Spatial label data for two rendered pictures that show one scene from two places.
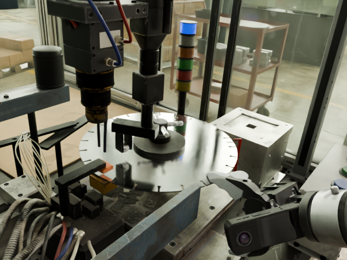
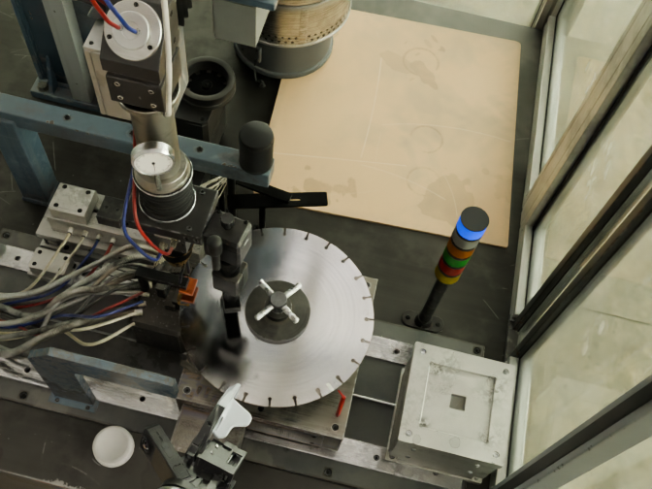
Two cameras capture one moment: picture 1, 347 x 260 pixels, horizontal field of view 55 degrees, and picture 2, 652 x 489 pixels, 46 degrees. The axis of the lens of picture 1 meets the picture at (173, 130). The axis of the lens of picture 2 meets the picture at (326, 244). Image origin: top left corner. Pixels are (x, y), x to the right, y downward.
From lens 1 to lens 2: 1.04 m
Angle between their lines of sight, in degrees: 51
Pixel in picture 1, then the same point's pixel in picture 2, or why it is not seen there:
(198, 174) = (235, 375)
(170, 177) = (215, 350)
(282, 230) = (163, 474)
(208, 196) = not seen: hidden behind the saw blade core
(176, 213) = (136, 380)
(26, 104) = (211, 168)
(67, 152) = (335, 193)
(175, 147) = (269, 333)
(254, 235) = (151, 452)
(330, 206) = not seen: outside the picture
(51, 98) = (243, 176)
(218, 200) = (277, 411)
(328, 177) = not seen: outside the picture
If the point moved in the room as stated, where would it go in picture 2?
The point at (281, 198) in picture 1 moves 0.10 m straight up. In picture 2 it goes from (203, 465) to (199, 449)
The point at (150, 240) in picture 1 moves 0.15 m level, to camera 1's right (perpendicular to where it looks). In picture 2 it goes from (103, 374) to (131, 464)
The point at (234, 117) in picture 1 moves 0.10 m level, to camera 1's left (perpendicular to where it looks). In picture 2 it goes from (467, 370) to (440, 320)
